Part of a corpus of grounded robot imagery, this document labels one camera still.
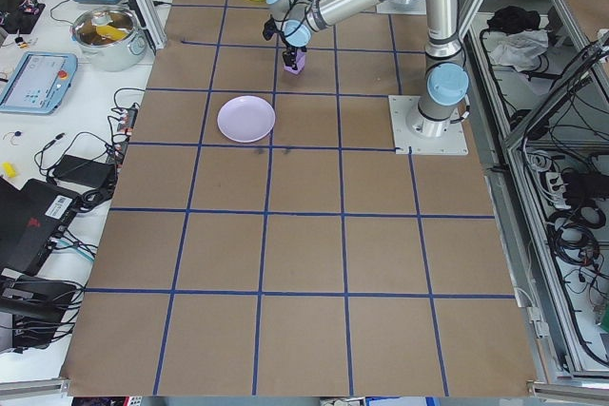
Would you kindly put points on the short aluminium bar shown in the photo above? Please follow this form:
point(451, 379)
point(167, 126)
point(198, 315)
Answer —
point(571, 388)
point(33, 385)

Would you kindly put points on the black power adapter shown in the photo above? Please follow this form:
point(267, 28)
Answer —
point(81, 169)

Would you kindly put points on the white power strip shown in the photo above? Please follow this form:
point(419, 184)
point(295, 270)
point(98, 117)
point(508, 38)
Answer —
point(554, 185)

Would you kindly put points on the small yellow object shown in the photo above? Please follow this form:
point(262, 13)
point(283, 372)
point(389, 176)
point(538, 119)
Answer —
point(9, 168)

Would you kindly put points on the black electronics box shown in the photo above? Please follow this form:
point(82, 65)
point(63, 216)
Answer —
point(33, 301)

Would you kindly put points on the black laptop with red logo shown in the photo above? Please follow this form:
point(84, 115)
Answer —
point(28, 220)

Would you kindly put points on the black crumpled cloth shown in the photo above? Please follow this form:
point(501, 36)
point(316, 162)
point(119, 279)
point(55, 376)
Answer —
point(514, 18)

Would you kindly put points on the aluminium frame post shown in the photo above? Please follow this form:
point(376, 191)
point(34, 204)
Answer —
point(145, 6)

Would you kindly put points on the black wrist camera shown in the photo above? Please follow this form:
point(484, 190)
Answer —
point(269, 29)

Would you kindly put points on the white crumpled cloth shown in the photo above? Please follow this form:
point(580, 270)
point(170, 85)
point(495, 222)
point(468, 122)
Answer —
point(518, 49)

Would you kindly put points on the large blue-edged teach pendant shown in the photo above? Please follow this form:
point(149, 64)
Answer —
point(33, 83)

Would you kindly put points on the grey metal bracket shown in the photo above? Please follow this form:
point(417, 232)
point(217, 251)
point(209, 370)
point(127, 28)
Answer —
point(535, 322)

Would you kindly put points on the purple plate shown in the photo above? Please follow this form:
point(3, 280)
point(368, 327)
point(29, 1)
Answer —
point(246, 118)

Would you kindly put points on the black hub with red plugs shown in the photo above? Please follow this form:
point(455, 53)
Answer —
point(124, 121)

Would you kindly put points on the purple foam block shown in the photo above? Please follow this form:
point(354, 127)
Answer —
point(294, 68)

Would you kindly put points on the V-shaped metal bar frame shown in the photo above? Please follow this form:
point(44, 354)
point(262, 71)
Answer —
point(563, 2)

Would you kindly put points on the small circuit board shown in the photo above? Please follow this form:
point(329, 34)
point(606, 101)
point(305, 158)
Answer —
point(31, 7)

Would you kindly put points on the steel pot with glass lid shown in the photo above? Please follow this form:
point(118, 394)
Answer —
point(109, 52)

